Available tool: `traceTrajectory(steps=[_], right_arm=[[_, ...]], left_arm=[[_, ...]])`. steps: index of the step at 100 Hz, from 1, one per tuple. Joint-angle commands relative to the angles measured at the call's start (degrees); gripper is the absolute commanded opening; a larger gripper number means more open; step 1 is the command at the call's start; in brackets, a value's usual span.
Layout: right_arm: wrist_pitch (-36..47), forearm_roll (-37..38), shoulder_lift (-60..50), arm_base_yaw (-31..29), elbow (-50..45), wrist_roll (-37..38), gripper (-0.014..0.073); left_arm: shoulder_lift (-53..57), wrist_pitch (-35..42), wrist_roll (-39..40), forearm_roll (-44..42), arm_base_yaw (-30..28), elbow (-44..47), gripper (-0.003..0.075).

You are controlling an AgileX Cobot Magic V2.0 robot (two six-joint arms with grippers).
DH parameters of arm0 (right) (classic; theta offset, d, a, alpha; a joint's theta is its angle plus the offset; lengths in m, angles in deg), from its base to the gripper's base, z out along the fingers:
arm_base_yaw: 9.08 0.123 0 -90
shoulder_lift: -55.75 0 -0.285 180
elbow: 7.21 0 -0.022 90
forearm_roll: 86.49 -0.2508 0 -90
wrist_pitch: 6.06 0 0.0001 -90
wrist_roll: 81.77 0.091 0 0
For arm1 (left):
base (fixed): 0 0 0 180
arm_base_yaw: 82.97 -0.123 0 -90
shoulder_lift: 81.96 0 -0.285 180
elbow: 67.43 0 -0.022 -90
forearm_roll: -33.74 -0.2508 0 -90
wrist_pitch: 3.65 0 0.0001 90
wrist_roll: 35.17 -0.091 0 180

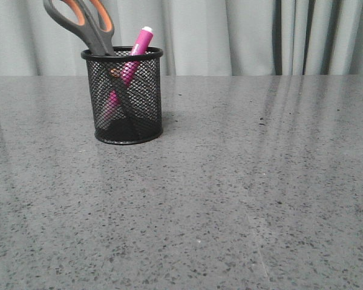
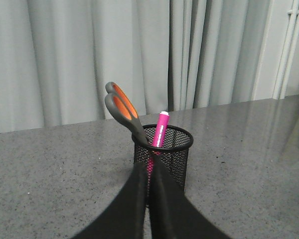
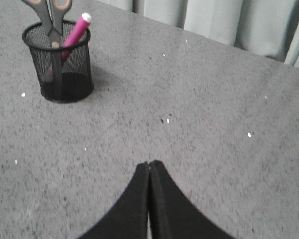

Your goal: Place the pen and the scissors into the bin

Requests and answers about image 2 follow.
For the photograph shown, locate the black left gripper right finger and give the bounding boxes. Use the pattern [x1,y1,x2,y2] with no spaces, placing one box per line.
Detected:
[149,156,229,239]

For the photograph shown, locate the grey orange scissors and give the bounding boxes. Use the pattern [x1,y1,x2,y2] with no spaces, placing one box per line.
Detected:
[105,82,149,145]

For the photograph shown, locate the black mesh pen bin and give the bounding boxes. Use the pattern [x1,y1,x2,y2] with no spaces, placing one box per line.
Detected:
[131,124,194,209]

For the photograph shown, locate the white wall pipe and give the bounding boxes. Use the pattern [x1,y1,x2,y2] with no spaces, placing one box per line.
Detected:
[273,0,299,100]

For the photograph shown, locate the pink highlighter pen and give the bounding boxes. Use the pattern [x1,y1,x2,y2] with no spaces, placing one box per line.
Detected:
[147,111,170,175]

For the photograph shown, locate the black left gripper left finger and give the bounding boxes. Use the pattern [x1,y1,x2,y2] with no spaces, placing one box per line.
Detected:
[74,163,148,239]

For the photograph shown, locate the grey curtain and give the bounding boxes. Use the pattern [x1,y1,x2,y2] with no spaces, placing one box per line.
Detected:
[0,0,270,132]

